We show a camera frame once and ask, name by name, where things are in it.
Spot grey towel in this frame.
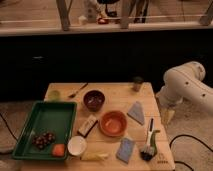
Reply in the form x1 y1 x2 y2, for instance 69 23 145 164
127 101 145 125

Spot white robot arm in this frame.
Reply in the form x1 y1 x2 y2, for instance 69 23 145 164
156 61 213 125

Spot orange bowl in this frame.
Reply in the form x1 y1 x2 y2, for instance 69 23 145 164
99 111 127 137

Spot purple bowl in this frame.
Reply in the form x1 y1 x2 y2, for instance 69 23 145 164
83 90 105 112

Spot white small bowl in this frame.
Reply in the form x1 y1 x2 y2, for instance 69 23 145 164
67 136 87 156

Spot dark small jar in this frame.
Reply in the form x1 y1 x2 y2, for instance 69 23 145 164
133 76 143 92

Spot blue sponge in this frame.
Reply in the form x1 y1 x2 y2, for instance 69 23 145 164
116 138 135 163

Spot yellow banana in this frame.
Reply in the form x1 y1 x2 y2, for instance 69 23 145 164
81 153 109 161

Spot green plastic tray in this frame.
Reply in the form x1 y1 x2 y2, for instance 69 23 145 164
12 101 77 161

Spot orange carrot piece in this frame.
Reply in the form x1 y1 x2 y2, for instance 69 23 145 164
52 144 65 157

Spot green cup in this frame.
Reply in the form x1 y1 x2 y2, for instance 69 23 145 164
48 90 60 101

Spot red object on shelf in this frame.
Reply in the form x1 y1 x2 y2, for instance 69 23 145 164
97 18 109 24

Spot dark grapes bunch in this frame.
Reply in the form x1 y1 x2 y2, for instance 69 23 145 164
32 132 55 150

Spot black cable right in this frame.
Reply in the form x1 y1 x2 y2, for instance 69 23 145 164
169 134 213 171

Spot black cable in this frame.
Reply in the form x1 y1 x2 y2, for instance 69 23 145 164
169 134 213 171
0 113 18 155

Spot green handled dish brush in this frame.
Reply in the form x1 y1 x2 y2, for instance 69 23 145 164
140 118 159 161

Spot black cable left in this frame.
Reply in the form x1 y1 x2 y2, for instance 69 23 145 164
0 113 18 155

